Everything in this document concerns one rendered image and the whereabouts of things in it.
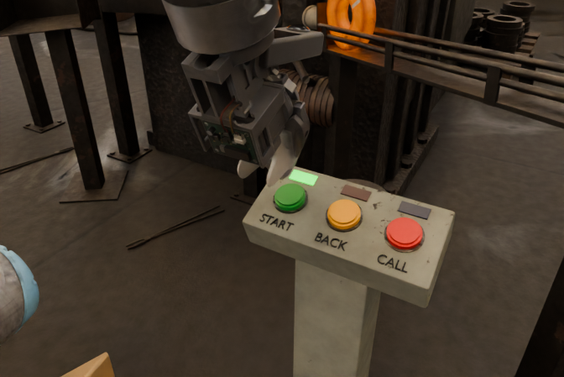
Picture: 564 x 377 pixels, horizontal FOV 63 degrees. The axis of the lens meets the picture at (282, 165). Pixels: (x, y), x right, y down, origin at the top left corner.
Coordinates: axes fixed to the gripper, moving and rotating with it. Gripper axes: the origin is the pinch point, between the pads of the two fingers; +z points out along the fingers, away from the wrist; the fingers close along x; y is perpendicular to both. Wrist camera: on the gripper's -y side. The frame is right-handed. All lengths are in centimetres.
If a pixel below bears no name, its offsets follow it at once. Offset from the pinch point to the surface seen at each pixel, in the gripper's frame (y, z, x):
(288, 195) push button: 0.2, 5.6, -0.1
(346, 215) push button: 0.4, 5.6, 8.0
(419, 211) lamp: -3.8, 6.5, 15.6
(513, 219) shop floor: -76, 98, 30
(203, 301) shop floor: -1, 71, -38
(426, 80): -35.9, 13.5, 7.4
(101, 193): -22, 78, -101
